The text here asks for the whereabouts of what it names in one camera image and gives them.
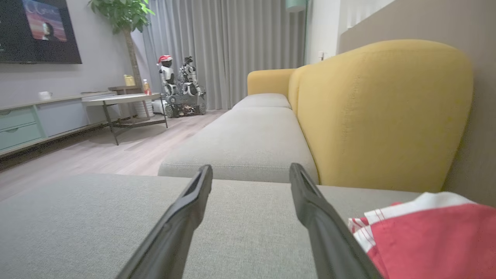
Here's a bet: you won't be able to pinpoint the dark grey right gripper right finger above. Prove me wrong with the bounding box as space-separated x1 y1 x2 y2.
288 162 382 279

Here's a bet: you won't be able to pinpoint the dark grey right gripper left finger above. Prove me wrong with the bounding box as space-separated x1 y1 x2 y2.
115 164 214 279

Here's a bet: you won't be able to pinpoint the red shorts with white stripe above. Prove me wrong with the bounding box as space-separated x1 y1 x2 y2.
364 191 496 279

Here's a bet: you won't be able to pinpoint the folded red garment striped trim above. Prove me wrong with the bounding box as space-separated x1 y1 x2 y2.
348 209 388 279

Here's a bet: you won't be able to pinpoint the large grey sofa seat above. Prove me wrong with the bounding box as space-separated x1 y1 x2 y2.
0 172 424 279

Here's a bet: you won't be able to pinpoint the grey sofa seat cushion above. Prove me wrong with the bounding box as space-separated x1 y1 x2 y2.
232 93 292 110
158 106 319 184

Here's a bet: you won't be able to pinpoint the white ribbed plant pot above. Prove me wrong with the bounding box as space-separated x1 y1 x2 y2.
133 99 156 119

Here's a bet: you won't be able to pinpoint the large yellow sofa backrest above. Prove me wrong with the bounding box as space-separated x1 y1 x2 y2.
296 39 474 193

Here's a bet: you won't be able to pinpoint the grey coffee table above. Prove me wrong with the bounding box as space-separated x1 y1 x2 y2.
82 93 169 146

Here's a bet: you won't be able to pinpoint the white black humanoid robot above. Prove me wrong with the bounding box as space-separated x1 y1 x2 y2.
178 56 205 97

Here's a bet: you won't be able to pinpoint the humanoid robot with santa hat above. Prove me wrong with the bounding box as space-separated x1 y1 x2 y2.
157 55 177 98

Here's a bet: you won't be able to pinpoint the long green grey tv cabinet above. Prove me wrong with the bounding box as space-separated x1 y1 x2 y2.
0 91 117 156

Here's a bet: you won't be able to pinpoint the grey pleated curtain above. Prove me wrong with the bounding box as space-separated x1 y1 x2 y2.
140 0 307 111

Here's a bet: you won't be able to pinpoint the green indoor tree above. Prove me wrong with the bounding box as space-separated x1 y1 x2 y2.
88 0 156 101

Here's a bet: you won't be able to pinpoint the wall mounted television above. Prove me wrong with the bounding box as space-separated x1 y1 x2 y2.
0 0 83 65

